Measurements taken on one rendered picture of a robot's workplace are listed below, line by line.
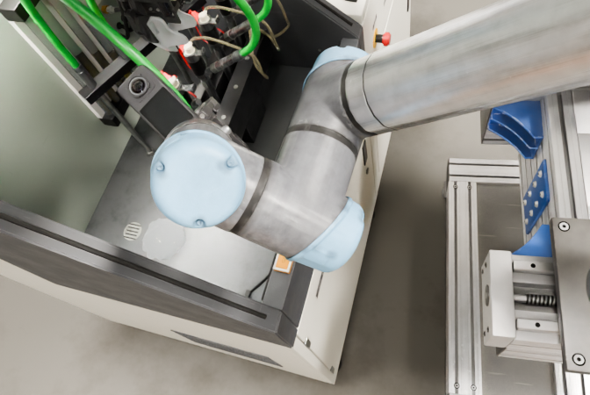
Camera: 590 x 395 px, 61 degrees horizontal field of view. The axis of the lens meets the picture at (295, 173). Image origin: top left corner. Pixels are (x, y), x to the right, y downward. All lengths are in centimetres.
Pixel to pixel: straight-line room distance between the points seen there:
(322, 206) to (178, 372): 157
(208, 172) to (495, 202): 146
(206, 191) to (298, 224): 9
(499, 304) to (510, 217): 94
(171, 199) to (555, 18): 29
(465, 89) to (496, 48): 4
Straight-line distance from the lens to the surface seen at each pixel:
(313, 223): 43
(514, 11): 38
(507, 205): 178
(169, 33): 78
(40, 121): 110
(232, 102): 107
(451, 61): 39
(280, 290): 90
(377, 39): 135
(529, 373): 164
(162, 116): 58
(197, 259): 110
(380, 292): 186
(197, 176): 39
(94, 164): 124
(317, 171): 44
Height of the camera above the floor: 180
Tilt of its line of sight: 60 degrees down
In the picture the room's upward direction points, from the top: 21 degrees counter-clockwise
